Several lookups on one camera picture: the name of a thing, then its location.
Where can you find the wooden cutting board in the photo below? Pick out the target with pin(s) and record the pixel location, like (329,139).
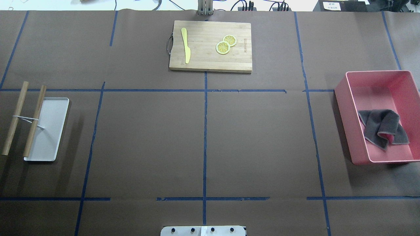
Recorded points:
(202,39)

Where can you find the lemon slice far from knife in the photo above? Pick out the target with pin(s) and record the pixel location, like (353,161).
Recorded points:
(230,39)

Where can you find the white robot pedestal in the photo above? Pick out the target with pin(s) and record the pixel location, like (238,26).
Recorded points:
(234,230)

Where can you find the yellow plastic knife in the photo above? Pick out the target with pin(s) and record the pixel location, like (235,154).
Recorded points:
(187,50)

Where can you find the orange connector block near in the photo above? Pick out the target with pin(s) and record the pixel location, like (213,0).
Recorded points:
(279,6)

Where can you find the white wooden towel rack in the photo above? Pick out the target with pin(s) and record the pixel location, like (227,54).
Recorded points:
(47,125)

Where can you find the aluminium frame post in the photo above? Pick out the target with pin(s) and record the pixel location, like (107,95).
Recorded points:
(205,7)

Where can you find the lemon slice near knife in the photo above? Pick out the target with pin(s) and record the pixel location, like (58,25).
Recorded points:
(222,47)

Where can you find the orange connector block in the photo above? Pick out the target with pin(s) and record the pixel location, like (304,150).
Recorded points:
(279,6)
(246,5)

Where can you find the orange connector block far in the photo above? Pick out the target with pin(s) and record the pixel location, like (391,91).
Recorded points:
(246,5)

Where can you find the pink plastic bin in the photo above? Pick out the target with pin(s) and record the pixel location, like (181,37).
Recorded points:
(386,89)

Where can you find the grey cloth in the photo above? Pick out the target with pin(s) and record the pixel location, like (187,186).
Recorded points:
(382,128)

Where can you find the black box with label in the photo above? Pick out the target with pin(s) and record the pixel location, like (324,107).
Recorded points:
(340,6)

